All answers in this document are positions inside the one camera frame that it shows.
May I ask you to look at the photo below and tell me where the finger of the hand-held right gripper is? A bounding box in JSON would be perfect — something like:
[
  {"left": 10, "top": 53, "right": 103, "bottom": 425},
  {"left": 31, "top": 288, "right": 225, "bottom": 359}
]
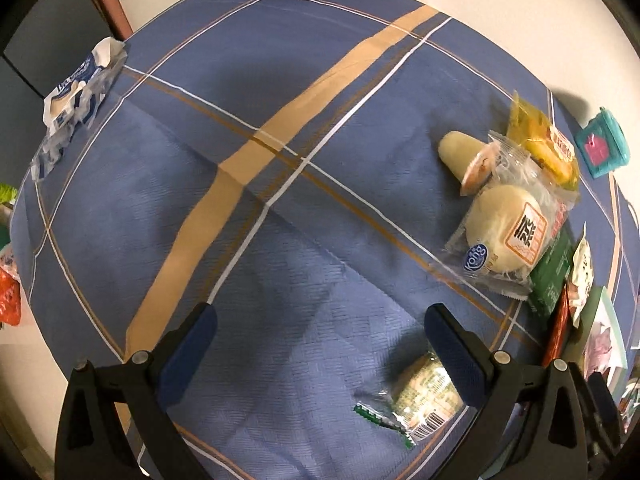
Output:
[{"left": 584, "top": 372, "right": 626, "bottom": 462}]

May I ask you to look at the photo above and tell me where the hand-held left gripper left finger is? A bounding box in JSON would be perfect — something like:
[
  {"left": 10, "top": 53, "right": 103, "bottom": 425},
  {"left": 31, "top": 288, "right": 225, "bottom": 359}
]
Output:
[{"left": 54, "top": 302, "right": 219, "bottom": 480}]

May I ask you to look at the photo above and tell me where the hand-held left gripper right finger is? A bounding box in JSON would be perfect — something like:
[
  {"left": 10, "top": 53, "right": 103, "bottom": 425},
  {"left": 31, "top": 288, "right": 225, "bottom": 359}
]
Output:
[{"left": 424, "top": 302, "right": 591, "bottom": 480}]

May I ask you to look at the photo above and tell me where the pale green pastry packet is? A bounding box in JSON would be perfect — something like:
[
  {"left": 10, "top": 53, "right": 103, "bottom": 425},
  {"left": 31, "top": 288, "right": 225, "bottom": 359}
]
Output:
[{"left": 354, "top": 351, "right": 476, "bottom": 448}]

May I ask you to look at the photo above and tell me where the white tray box teal rim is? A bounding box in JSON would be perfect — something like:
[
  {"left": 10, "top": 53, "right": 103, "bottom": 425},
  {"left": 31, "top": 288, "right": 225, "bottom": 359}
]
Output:
[{"left": 580, "top": 287, "right": 628, "bottom": 396}]

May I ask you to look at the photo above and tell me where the pale yellow jelly cup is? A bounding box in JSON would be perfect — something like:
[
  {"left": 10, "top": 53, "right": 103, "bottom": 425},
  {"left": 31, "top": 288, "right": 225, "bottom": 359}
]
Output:
[{"left": 438, "top": 131, "right": 501, "bottom": 196}]

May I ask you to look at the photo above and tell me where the pink glitter snack packet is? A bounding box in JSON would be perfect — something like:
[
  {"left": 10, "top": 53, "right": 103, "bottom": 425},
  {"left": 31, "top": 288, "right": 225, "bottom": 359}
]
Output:
[{"left": 585, "top": 325, "right": 618, "bottom": 376}]

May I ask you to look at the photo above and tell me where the large red snack packet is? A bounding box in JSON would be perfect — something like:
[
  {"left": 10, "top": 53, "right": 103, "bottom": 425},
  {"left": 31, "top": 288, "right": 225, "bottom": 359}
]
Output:
[{"left": 542, "top": 285, "right": 571, "bottom": 368}]

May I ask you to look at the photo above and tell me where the green snack packet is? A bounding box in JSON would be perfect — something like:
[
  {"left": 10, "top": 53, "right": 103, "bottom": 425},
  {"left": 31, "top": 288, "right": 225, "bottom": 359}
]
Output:
[{"left": 527, "top": 227, "right": 573, "bottom": 317}]

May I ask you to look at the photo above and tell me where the white packet orange print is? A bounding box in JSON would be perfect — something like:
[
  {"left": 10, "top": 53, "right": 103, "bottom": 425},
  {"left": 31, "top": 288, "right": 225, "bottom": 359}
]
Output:
[{"left": 567, "top": 225, "right": 596, "bottom": 328}]

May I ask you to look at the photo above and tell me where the clear bun packet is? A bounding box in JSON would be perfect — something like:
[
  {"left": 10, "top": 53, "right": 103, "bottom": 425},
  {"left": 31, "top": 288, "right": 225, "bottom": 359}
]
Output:
[{"left": 444, "top": 130, "right": 578, "bottom": 301}]

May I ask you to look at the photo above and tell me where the red plastic bag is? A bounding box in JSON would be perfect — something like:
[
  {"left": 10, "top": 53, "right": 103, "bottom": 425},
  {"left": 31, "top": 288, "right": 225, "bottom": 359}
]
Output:
[{"left": 0, "top": 245, "right": 23, "bottom": 328}]

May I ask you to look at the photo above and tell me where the blue plaid tablecloth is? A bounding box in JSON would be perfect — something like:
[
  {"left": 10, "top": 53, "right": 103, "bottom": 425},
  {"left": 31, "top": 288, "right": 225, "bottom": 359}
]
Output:
[{"left": 10, "top": 0, "right": 636, "bottom": 480}]

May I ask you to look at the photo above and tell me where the yellow snack packet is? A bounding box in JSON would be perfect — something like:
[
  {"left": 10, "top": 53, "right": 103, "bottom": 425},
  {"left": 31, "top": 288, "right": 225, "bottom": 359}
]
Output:
[{"left": 506, "top": 90, "right": 581, "bottom": 191}]

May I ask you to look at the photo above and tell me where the teal toy chest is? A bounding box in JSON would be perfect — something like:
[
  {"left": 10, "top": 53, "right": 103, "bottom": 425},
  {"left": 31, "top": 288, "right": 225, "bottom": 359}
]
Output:
[{"left": 574, "top": 106, "right": 630, "bottom": 179}]

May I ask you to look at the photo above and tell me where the blue white packet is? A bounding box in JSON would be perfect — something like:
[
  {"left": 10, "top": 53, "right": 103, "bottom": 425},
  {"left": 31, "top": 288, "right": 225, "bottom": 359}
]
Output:
[{"left": 31, "top": 37, "right": 128, "bottom": 181}]

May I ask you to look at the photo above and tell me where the dark cabinet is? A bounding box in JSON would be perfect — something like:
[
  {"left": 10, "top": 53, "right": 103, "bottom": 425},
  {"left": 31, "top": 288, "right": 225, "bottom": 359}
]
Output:
[{"left": 0, "top": 0, "right": 133, "bottom": 151}]

